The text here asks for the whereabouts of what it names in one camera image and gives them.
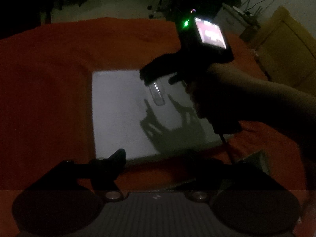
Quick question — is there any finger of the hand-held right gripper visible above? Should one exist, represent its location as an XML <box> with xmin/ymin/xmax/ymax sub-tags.
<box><xmin>139</xmin><ymin>54</ymin><xmax>178</xmax><ymax>84</ymax></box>
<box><xmin>168</xmin><ymin>73</ymin><xmax>190</xmax><ymax>88</ymax></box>

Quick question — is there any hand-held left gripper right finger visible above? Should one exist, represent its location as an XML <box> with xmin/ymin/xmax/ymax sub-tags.
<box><xmin>188</xmin><ymin>158</ymin><xmax>292</xmax><ymax>201</ymax></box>

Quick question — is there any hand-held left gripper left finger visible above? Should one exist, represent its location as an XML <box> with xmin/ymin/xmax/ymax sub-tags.
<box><xmin>25</xmin><ymin>149</ymin><xmax>127</xmax><ymax>201</ymax></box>

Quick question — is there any clear plastic tube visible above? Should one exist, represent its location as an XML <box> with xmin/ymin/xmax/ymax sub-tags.
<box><xmin>148</xmin><ymin>78</ymin><xmax>166</xmax><ymax>106</ymax></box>

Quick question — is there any white box lid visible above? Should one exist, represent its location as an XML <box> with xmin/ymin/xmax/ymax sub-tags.
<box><xmin>92</xmin><ymin>70</ymin><xmax>223</xmax><ymax>165</ymax></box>

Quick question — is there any white cardboard box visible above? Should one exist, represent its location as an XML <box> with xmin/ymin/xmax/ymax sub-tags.
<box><xmin>170</xmin><ymin>150</ymin><xmax>271</xmax><ymax>190</ymax></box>

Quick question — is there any person's right forearm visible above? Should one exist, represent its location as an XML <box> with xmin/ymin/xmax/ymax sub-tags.
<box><xmin>244</xmin><ymin>73</ymin><xmax>316</xmax><ymax>158</ymax></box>

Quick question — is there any person's right hand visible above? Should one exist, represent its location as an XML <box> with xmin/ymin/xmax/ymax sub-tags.
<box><xmin>189</xmin><ymin>65</ymin><xmax>250</xmax><ymax>124</ymax></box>

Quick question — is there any white cabinet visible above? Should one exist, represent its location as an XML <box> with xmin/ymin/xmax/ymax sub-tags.
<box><xmin>217</xmin><ymin>2</ymin><xmax>260</xmax><ymax>35</ymax></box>

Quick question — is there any office chair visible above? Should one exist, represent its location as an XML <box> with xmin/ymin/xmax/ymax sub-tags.
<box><xmin>147</xmin><ymin>0</ymin><xmax>173</xmax><ymax>19</ymax></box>

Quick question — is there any yellow wooden cabinet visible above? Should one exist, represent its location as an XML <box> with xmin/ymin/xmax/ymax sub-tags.
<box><xmin>247</xmin><ymin>5</ymin><xmax>316</xmax><ymax>92</ymax></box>

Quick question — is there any red blanket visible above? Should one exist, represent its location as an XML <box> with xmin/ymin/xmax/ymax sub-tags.
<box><xmin>0</xmin><ymin>17</ymin><xmax>316</xmax><ymax>237</ymax></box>

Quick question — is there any dark wardrobe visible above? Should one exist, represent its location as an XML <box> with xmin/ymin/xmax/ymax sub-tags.
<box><xmin>0</xmin><ymin>0</ymin><xmax>53</xmax><ymax>39</ymax></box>

